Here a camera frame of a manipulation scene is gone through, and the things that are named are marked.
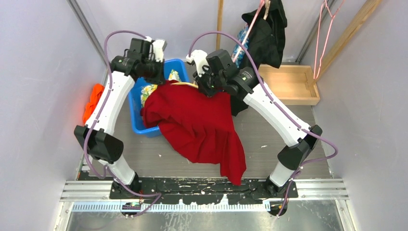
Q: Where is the black garment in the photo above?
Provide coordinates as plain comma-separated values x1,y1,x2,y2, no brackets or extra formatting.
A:
230,0,288,117

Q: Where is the wooden rack post right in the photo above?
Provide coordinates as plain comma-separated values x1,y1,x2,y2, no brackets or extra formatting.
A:
306,0,381,88

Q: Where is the lemon print skirt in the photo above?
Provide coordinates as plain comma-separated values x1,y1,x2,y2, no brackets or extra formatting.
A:
140,69,181,107

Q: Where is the wooden rack base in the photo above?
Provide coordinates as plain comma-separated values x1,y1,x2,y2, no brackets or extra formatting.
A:
259,64,320,106

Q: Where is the pink wire hanger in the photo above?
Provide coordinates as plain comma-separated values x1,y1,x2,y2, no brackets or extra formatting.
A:
311,0,346,80

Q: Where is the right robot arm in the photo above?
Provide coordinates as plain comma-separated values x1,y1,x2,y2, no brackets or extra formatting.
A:
186,49,322,198

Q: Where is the blue plastic bin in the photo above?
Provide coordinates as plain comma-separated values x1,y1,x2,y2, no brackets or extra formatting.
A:
127,59,190,138

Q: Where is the blue floral garment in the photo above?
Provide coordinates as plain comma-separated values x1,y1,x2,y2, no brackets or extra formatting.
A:
231,24,250,69

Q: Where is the pink plastic hanger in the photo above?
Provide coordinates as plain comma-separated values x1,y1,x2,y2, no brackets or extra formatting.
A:
231,0,266,66

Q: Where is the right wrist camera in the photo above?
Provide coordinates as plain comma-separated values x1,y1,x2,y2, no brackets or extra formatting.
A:
186,50,208,77

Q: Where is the wooden rack post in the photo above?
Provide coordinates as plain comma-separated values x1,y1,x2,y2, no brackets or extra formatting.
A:
216,0,224,50
306,0,381,88

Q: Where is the orange cloth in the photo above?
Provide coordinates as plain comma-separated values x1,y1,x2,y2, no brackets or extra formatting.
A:
82,84,105,124

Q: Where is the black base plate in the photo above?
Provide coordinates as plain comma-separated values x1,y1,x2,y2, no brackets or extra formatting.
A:
109,177,299,206

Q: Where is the aluminium frame rail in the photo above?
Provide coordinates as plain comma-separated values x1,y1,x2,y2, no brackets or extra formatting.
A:
67,0,105,63

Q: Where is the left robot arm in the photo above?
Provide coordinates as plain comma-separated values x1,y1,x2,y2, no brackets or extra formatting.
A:
74,37,167,199

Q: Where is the wooden rack post left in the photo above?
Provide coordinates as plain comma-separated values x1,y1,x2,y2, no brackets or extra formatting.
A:
216,0,224,50

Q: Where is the red pleated skirt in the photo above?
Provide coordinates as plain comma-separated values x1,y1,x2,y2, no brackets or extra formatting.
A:
140,80,246,185

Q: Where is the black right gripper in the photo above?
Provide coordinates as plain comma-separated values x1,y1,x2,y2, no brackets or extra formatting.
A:
193,64,226,97

